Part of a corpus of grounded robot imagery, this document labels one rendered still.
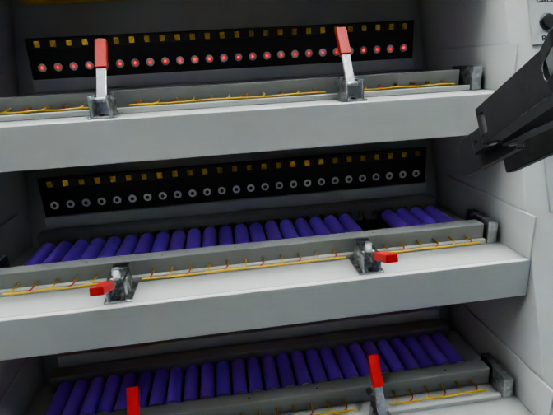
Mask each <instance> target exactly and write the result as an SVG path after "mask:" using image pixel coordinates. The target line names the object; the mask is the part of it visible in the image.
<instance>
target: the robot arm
mask: <svg viewBox="0 0 553 415"><path fill-rule="evenodd" d="M475 111H476V118H477V122H478V126H479V128H478V129H476V130H475V131H474V132H472V133H470V134H469V135H467V136H466V137H465V138H464V139H462V140H461V141H459V142H458V152H459V156H460V161H461V165H462V172H463V175H464V176H472V175H475V174H477V173H479V172H480V171H483V170H485V169H487V168H488V167H490V166H492V165H494V164H496V163H498V162H500V161H502V160H504V166H505V170H506V172H516V171H518V170H521V169H523V168H525V167H527V166H530V165H532V164H534V163H536V162H538V161H541V160H543V159H545V158H547V157H549V156H552V155H553V29H552V30H550V31H549V33H548V34H547V37H546V39H545V41H544V43H543V45H542V47H541V49H540V51H539V52H538V53H536V54H535V55H534V56H533V57H532V58H531V59H530V60H529V61H528V62H526V63H525V64H524V65H523V66H522V67H521V68H520V69H519V70H517V72H516V73H515V74H514V75H513V76H512V77H511V78H509V79H508V80H507V81H506V82H505V83H504V84H503V85H502V86H500V87H499V88H498V89H497V90H496V91H495V92H494V93H493V94H492V95H490V96H489V97H488V98H487V99H486V100H485V101H484V102H483V103H482V104H480V105H479V106H478V107H477V108H476V110H475Z"/></svg>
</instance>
